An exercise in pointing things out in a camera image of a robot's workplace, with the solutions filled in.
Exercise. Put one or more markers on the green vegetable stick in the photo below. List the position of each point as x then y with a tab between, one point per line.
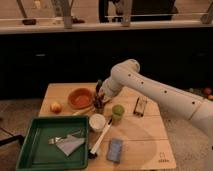
99	84

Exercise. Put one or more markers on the dark grape bunch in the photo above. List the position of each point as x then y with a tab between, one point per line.
98	101

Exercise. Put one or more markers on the grey folded cloth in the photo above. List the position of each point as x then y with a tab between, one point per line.
69	144

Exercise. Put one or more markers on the metal fork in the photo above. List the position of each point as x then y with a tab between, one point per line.
54	140

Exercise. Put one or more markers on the white cup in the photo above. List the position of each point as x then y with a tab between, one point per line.
97	122

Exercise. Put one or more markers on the wooden table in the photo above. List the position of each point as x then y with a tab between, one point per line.
145	142

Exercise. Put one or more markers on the green plastic tray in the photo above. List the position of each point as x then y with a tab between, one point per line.
38	154

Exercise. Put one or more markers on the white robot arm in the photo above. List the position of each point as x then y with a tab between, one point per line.
194	108

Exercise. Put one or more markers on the yellow red apple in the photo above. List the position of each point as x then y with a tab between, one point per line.
56	107

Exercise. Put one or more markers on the white handled brush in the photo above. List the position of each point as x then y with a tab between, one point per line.
93	151

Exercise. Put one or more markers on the blue sponge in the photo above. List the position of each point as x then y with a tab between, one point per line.
114	150

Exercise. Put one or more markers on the dark snack packet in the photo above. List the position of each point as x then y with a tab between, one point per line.
140	106

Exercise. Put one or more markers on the orange clay bowl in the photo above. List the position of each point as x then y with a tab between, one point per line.
80	98

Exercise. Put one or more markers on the green plastic cup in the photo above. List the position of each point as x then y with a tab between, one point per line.
117	112

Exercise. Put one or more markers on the small metal cup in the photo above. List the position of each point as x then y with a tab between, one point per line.
99	110

